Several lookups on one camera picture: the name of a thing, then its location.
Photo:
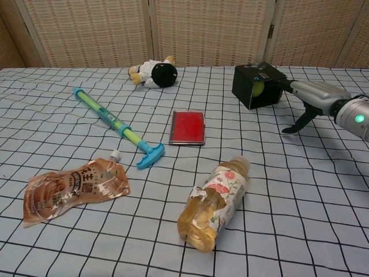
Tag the red metal card case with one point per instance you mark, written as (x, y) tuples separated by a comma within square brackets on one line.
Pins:
[(187, 128)]

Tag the yellow tennis ball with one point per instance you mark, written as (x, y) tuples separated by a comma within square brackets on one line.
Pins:
[(258, 90)]

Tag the black open cardboard box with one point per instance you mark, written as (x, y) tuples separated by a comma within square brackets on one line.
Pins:
[(243, 83)]

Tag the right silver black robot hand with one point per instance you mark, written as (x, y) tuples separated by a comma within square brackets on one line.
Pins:
[(320, 96)]

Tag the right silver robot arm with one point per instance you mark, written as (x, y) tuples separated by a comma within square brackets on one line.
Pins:
[(354, 115)]

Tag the tea bottle with floral label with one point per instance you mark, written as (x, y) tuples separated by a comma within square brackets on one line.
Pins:
[(213, 202)]

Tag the brown spout drink pouch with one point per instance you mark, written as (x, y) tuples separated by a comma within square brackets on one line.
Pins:
[(75, 190)]

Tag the green blue water pump toy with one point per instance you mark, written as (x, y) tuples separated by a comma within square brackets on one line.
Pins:
[(111, 118)]

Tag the woven folding screen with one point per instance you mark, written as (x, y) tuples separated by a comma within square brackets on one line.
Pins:
[(207, 31)]

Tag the plush doll with black hair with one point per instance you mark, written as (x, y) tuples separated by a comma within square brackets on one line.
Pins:
[(161, 75)]

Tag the light blue checked tablecloth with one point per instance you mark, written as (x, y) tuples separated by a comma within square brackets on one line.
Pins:
[(288, 216)]

